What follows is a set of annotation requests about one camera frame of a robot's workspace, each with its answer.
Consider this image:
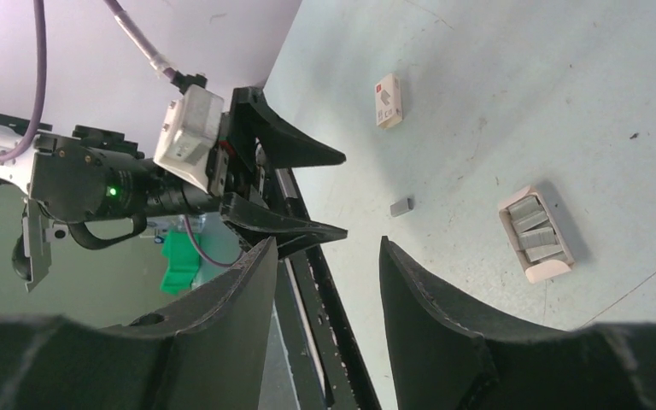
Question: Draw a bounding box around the green plastic object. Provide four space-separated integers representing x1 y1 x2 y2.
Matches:
160 231 201 295

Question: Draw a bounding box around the white staple box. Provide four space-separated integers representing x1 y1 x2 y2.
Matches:
374 73 403 129

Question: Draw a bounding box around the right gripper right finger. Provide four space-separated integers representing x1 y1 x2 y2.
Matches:
379 238 656 409

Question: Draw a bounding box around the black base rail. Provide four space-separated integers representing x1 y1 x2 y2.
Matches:
260 169 383 410

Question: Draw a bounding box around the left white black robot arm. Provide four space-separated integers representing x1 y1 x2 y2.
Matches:
0 86 348 289

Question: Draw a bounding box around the staple box tray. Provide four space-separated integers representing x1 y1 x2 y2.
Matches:
498 185 575 284

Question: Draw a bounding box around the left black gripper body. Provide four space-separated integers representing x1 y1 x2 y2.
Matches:
208 87 283 226

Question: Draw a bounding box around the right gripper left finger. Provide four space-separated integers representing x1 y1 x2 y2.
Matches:
0 238 278 409

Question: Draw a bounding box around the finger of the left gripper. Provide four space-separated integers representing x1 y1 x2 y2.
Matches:
219 193 348 258
231 86 346 169

